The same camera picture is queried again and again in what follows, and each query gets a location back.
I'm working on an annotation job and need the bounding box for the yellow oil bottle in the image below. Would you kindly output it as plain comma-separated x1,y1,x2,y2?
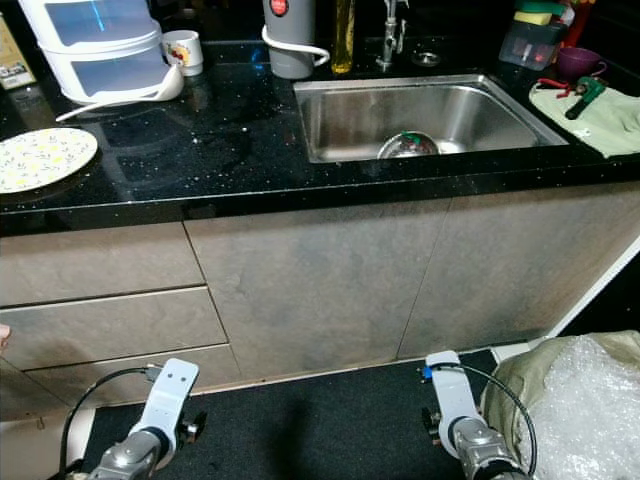
330,0,357,77

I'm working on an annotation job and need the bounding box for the grey kitchen cabinet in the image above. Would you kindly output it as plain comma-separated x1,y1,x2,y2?
0,180,640,421

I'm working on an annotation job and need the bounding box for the wide steel basin pot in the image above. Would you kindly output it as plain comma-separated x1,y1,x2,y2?
377,130,442,162

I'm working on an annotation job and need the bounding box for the olive sack with bubble wrap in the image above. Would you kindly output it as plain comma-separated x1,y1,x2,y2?
480,330,640,480

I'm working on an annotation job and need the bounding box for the grey electric kettle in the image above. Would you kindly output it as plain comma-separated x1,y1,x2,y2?
262,0,317,82

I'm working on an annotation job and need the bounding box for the white cartoon print mug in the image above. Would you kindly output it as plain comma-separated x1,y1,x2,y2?
160,30,205,79

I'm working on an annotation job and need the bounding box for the red bottle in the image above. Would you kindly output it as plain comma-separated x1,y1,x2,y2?
560,0,597,50

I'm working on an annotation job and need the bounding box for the green handled peeler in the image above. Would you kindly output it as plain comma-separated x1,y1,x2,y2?
565,75,607,122

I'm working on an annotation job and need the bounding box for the black floor mat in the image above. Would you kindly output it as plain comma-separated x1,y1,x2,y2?
75,350,533,480

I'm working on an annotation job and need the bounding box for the yellow carton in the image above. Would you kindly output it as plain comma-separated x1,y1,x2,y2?
0,15,34,92

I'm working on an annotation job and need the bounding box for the red handled tool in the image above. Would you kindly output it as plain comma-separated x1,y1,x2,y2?
535,78,577,97

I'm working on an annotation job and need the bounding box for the clear plastic sponge holder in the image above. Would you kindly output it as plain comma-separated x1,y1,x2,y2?
498,12,567,72

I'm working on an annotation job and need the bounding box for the chrome sink faucet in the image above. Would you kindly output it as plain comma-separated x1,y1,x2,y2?
375,0,412,74

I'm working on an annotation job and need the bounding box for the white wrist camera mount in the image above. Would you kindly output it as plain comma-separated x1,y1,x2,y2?
140,358,202,447
425,350,482,432

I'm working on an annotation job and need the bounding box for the white plastic ladle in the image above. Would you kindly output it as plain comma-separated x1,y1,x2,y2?
55,65,187,124

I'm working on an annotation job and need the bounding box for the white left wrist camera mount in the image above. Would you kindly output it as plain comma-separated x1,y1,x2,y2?
140,358,202,447

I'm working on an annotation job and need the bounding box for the light green cloth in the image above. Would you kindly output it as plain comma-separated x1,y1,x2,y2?
528,80,640,160

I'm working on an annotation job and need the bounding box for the purple cup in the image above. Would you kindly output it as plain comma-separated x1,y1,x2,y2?
555,47,610,84

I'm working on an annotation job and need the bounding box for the round floral print plate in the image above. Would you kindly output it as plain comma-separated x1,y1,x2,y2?
0,128,100,196

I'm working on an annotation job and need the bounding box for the stainless steel sink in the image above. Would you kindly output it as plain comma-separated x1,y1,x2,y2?
293,73,572,165

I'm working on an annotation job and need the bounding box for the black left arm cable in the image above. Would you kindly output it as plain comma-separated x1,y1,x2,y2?
60,364,163,480

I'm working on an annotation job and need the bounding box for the yellow green sponge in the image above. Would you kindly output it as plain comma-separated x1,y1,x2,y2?
512,0,567,27

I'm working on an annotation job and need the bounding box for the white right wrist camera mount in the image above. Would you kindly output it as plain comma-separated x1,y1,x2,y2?
425,350,482,432

